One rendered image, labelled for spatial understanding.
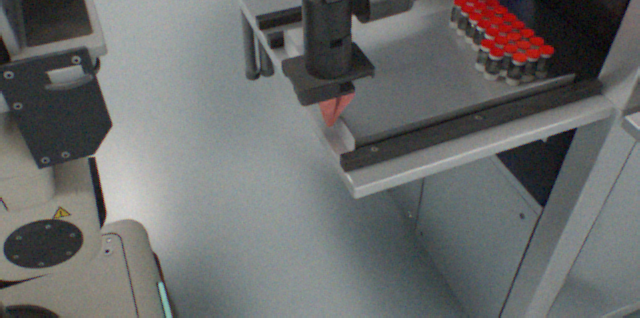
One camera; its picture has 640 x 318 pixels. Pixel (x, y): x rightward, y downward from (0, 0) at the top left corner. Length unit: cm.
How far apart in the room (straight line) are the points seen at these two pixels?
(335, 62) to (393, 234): 115
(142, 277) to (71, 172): 55
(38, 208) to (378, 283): 104
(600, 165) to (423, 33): 34
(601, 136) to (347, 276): 94
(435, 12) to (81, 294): 95
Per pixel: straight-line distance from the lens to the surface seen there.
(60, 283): 149
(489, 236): 135
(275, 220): 184
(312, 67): 72
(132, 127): 220
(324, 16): 67
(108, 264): 149
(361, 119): 84
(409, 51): 97
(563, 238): 115
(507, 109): 86
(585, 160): 103
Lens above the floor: 145
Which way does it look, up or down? 44 degrees down
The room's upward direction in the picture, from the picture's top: straight up
